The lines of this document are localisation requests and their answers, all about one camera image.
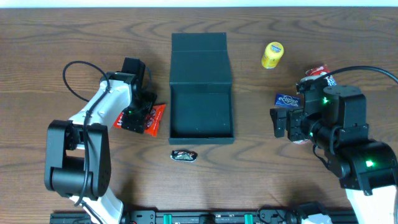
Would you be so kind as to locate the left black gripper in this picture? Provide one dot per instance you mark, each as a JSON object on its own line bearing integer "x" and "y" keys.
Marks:
{"x": 137, "y": 118}

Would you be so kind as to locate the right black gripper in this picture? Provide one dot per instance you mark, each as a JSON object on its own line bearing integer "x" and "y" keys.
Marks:
{"x": 291, "y": 123}

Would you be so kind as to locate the red hacks candy bag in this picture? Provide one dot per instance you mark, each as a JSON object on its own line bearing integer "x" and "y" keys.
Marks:
{"x": 154, "y": 119}

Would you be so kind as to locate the red pringles can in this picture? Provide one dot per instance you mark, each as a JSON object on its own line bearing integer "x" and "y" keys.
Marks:
{"x": 300, "y": 142}

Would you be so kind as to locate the dark green box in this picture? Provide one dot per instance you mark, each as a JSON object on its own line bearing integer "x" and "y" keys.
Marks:
{"x": 201, "y": 81}

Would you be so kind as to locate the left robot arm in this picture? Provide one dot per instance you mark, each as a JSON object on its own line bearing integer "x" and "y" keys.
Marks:
{"x": 78, "y": 161}

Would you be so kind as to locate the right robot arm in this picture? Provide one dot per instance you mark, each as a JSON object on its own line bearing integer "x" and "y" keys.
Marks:
{"x": 333, "y": 118}

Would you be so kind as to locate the blue eclipse mint tin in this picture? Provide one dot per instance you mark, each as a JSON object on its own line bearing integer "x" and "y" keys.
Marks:
{"x": 287, "y": 101}

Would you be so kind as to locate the red panda biscuit box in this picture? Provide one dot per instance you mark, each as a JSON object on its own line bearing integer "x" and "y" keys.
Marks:
{"x": 316, "y": 72}

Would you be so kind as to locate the small black candy wrapper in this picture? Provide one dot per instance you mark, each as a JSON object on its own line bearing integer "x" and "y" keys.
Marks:
{"x": 184, "y": 155}

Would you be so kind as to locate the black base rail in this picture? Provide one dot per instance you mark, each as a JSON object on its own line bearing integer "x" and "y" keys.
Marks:
{"x": 312, "y": 212}

